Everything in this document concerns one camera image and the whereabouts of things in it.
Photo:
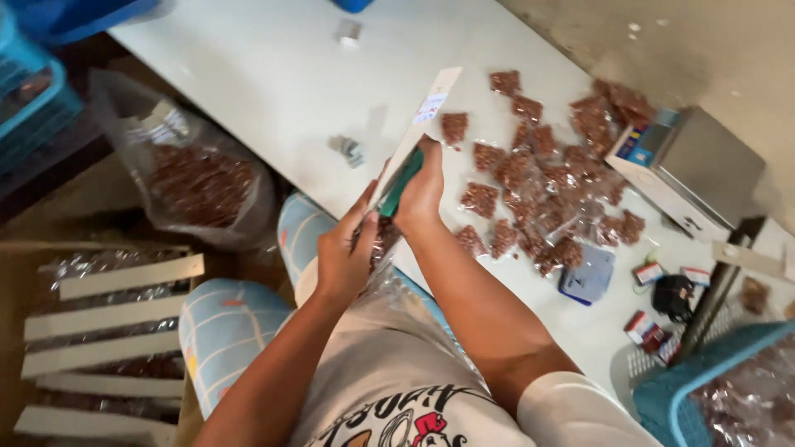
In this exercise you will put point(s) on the person's white printed shirt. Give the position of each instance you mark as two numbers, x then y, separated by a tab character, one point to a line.
397	385

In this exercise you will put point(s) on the clear peanut packet bundle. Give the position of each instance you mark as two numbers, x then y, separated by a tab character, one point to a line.
384	245

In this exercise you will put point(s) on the person's right hand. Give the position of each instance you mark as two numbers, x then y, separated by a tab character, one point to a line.
422	195

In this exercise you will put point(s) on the loose white cardboard strip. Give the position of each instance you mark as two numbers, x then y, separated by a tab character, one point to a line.
748	259

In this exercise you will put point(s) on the blue plastic basket with packets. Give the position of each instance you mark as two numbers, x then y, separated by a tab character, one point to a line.
733	397

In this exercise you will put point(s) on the white cardboard header strip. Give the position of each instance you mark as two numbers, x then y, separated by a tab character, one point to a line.
428	108

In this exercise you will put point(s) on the white mesh tray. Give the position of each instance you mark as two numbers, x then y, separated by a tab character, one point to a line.
646	363

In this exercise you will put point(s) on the blue plastic crate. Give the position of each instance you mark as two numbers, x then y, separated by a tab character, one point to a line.
81	15
31	105

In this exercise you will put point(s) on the person's left hand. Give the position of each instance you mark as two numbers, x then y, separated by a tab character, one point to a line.
341	254

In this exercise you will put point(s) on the single peanut packet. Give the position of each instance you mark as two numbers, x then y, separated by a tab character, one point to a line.
756	295

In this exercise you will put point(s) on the small red staple box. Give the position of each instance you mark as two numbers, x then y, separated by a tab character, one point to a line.
640	326
666	346

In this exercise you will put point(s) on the person's blue checked trousers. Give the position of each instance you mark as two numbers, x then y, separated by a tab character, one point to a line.
230	329

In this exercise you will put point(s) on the small white staple box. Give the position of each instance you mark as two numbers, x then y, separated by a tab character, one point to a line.
696	276
648	273

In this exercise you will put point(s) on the large plastic bag of peanuts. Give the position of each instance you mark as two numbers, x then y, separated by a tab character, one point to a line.
199	180

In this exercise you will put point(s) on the clear container with blue lid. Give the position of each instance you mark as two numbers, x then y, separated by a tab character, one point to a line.
587	279

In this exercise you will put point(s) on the grey metal pole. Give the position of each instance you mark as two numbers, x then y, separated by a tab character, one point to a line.
720	285

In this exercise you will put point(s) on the person's left fingers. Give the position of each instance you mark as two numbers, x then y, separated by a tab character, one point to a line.
365	214

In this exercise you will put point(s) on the person's right fingers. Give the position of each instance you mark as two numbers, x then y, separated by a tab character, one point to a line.
431	158

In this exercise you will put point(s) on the black power adapter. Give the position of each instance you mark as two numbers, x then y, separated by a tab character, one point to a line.
672	297

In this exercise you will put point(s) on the carton of carded packet strips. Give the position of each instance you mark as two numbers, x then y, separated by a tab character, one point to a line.
105	347

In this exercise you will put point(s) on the digital weighing scale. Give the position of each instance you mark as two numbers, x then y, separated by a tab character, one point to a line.
702	167

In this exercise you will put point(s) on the pile of small peanut packets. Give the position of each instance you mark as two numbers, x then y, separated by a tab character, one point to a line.
546	180

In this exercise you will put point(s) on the blue plastic object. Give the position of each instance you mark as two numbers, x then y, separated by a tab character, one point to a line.
351	4

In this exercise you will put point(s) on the green stapler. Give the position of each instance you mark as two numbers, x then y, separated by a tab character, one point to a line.
400	184

